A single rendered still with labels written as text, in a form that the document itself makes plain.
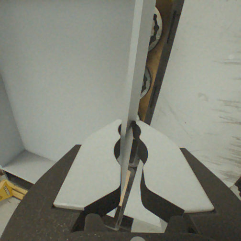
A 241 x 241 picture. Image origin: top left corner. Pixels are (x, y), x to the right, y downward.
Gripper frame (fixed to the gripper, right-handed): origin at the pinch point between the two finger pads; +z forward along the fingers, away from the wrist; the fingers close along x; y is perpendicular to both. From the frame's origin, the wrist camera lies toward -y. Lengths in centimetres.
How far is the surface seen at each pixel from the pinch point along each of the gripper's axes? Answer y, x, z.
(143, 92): 4.2, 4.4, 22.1
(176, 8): -11.1, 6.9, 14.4
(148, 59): -3.0, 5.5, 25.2
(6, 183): 264, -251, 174
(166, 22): -10.7, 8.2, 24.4
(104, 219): 60, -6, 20
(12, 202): 319, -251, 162
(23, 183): 55, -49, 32
